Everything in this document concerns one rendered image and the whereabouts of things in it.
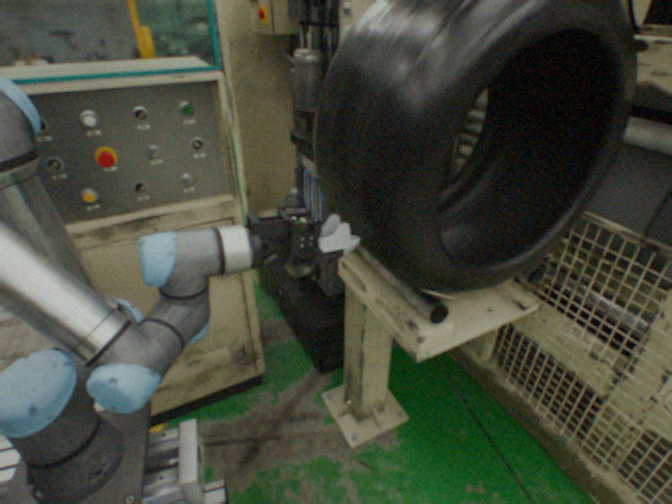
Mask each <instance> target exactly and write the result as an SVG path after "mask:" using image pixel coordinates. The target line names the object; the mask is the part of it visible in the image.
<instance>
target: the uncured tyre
mask: <svg viewBox="0 0 672 504"><path fill-rule="evenodd" d="M636 82H637V48H636V41H635V36H634V32H633V29H632V26H631V23H630V21H629V19H628V16H627V14H626V12H625V9H624V7H623V5H622V3H621V0H375V1H374V2H373V3H372V4H371V5H370V6H369V7H368V8H367V9H366V10H365V11H364V12H363V13H362V15H361V16H360V17H359V18H358V19H357V21H356V22H355V23H354V25H353V26H352V27H351V29H350V30H349V31H348V33H347V34H346V36H345V38H344V39H343V41H342V42H341V44H340V46H339V48H338V49H337V51H336V53H335V55H334V57H333V59H332V61H331V64H330V66H329V68H328V71H327V73H326V76H325V78H324V81H323V84H322V87H321V91H320V94H319V98H318V102H317V107H316V113H315V119H314V128H313V156H314V165H315V170H316V175H317V179H318V183H319V186H320V189H321V192H322V194H323V197H324V199H325V201H326V204H327V206H328V208H329V210H330V212H331V214H332V215H338V216H339V217H340V222H341V224H342V223H347V224H348V225H349V229H350V235H351V236H357V237H359V238H360V242H359V243H358V244H359V245H360V246H361V247H362V248H364V249H365V250H366V251H367V252H368V253H369V254H370V255H371V256H372V257H373V258H374V259H375V260H377V261H378V262H379V263H380V264H381V265H382V266H383V267H384V268H385V269H386V270H387V271H389V272H390V273H391V274H392V275H393V276H394V277H396V278H397V279H399V280H400V281H402V282H404V283H406V284H408V285H410V286H413V287H415V288H417V289H422V290H426V291H430V292H434V293H438V294H441V295H453V294H461V293H466V292H471V291H476V290H481V289H485V288H489V287H492V286H495V285H498V284H500V283H503V282H505V281H507V280H509V279H511V278H513V277H514V276H516V275H518V274H520V273H521V272H523V271H524V270H526V269H527V268H529V267H530V266H531V265H533V264H534V263H535V262H537V261H538V260H539V259H540V258H542V257H543V256H544V255H545V254H546V253H547V252H548V251H549V250H551V249H552V248H553V247H554V246H555V245H556V244H557V243H558V242H559V241H560V240H561V239H562V237H563V236H564V235H565V234H566V233H567V232H568V231H569V230H570V228H571V227H572V226H573V225H574V224H575V222H576V221H577V220H578V219H579V217H580V216H581V215H582V213H583V212H584V211H585V209H586V208H587V206H588V205H589V203H590V202H591V200H592V199H593V197H594V196H595V194H596V193H597V191H598V189H599V188H600V186H601V184H602V182H603V181H604V179H605V177H606V175H607V173H608V171H609V169H610V167H611V165H612V163H613V161H614V159H615V157H616V154H617V152H618V150H619V147H620V145H621V142H622V140H623V137H624V134H625V131H626V128H627V125H628V122H629V118H630V114H631V110H632V106H633V102H634V96H635V90H636ZM486 87H487V89H488V91H487V105H486V112H485V117H484V121H483V124H482V128H481V131H480V134H479V136H478V139H477V141H476V143H475V145H474V147H473V149H472V151H471V153H470V155H469V157H468V158H467V160H466V161H465V163H464V164H463V166H462V167H461V168H460V170H459V171H458V172H457V173H456V175H455V176H454V177H453V178H452V179H451V180H450V181H449V182H448V183H447V184H446V185H445V186H444V187H442V188H441V189H440V187H441V181H442V177H443V173H444V169H445V166H446V162H447V159H448V156H449V154H450V151H451V148H452V146H453V143H454V141H455V139H456V137H457V134H458V132H459V130H460V128H461V126H462V124H463V122H464V121H465V119H466V117H467V115H468V114H469V112H470V110H471V109H472V107H473V105H474V104H475V102H476V101H477V99H478V98H479V97H480V95H481V94H482V92H483V91H484V90H485V88H486Z"/></svg>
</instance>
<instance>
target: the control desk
mask: <svg viewBox="0 0 672 504"><path fill-rule="evenodd" d="M16 86H17V87H18V88H19V89H20V90H21V91H22V92H23V93H24V94H25V95H26V96H27V98H28V99H29V100H30V102H31V103H32V105H33V106H34V108H35V110H36V112H37V114H38V117H39V120H40V127H39V128H38V129H39V130H40V133H39V136H38V137H37V138H36V140H35V141H34V142H33V143H32V144H33V146H34V148H35V150H36V152H37V153H38V155H39V157H40V159H39V162H38V164H37V166H36V168H35V173H36V175H37V177H38V178H39V180H40V182H41V184H42V186H43V187H44V189H45V191H46V193H47V194H48V196H49V198H50V200H51V201H52V203H53V205H54V207H55V209H56V210H57V212H58V214H59V216H60V217H61V219H62V221H63V223H64V225H65V226H66V228H67V230H68V232H69V233H70V235H71V237H72V239H73V241H74V242H75V244H76V246H77V248H78V249H79V251H80V253H81V255H82V256H83V258H84V260H85V262H86V264H87V265H88V267H89V269H90V271H91V272H92V274H93V276H94V278H95V280H96V281H97V283H98V285H99V287H100V288H101V290H102V292H103V293H104V294H110V295H113V296H115V297H116V298H117V299H122V300H124V301H127V302H128V303H130V304H131V305H132V306H131V307H132V308H133V309H134V308H136V309H137V310H138V311H139V312H140V313H141V315H142V316H143V318H144V317H145V315H146V314H147V313H148V312H149V311H150V310H151V309H152V307H153V306H154V305H155V304H156V303H157V302H158V300H159V292H158V287H157V286H151V287H149V286H146V285H145V284H144V281H143V276H142V270H141V264H140V257H139V249H138V242H139V240H140V239H141V238H142V237H143V236H146V235H153V234H160V233H166V232H167V231H174V232H175V231H185V230H194V229H204V228H216V227H224V226H233V225H242V226H244V225H245V224H244V217H243V210H242V203H241V199H240V197H241V195H240V188H239V181H238V174H237V167H236V160H235V153H234V145H233V138H232V131H231V124H230V117H229V110H228V103H227V96H226V89H225V82H224V75H223V73H222V72H220V71H207V72H193V73H179V74H164V75H150V76H136V77H122V78H107V79H93V80H79V81H65V82H50V83H36V84H22V85H16ZM209 286H210V308H211V318H210V321H209V329H208V331H207V333H206V335H205V336H204V337H203V338H201V339H199V340H197V341H196V342H195V343H192V344H187V346H186V347H185V349H184V350H183V352H182V353H181V354H180V355H179V357H178V358H177V360H176V361H175V363H174V364H173V366H172V367H171V368H170V370H169V371H168V373H167V374H166V376H165V377H164V379H163V380H162V384H161V385H160V387H159V388H157V389H156V390H155V391H154V392H153V394H152V395H151V396H150V398H149V399H150V400H151V402H152V412H151V422H150V429H151V428H154V427H156V426H159V425H162V424H164V423H167V422H169V421H172V420H174V419H177V418H179V417H182V416H184V415H187V414H189V413H192V412H194V411H197V410H200V409H202V408H205V407H207V406H210V405H212V404H215V403H217V402H220V401H222V400H225V399H227V398H230V397H233V396H235V395H238V394H240V393H243V392H245V391H248V390H250V389H253V388H255V387H258V386H260V385H263V384H264V383H263V377H262V373H265V365H264V358H263V351H262V344H261V337H260V330H259V323H258V316H257V309H256V302H255V295H254V288H253V281H252V274H251V270H250V269H249V270H248V271H247V272H241V273H235V274H229V275H222V276H216V277H209Z"/></svg>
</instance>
